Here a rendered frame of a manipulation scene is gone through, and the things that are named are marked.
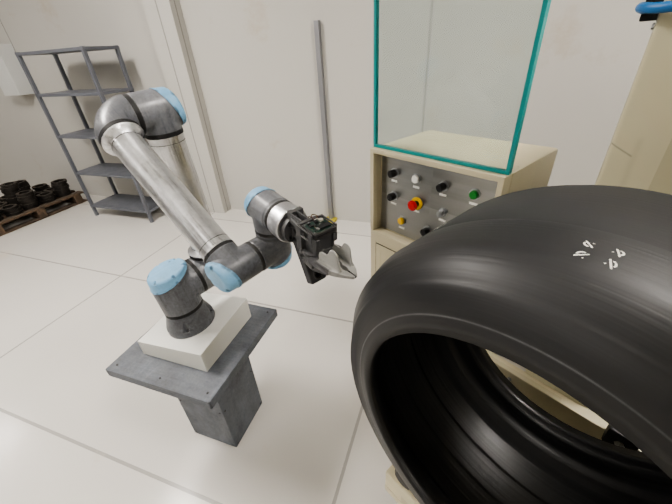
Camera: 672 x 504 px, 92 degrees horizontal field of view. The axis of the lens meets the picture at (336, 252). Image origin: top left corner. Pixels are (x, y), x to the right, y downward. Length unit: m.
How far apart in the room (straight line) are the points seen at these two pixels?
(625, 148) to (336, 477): 1.57
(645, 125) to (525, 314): 0.40
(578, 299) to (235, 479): 1.70
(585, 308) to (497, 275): 0.07
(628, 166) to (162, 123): 1.11
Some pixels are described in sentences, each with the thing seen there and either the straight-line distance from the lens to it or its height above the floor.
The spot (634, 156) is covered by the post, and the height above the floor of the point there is 1.46.
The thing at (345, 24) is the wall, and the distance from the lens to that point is 3.23.
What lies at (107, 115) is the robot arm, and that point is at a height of 1.50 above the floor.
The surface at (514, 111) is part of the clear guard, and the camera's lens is 1.09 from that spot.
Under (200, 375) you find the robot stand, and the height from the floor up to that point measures 0.60.
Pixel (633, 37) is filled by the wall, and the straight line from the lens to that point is 3.24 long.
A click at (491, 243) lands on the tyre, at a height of 1.45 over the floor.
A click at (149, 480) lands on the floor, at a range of 2.01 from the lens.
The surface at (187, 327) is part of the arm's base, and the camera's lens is 1.44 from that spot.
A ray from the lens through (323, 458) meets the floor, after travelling 1.81.
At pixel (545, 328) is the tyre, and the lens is 0.32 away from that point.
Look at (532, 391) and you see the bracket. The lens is 0.92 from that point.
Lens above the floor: 1.62
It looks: 32 degrees down
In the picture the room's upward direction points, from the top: 4 degrees counter-clockwise
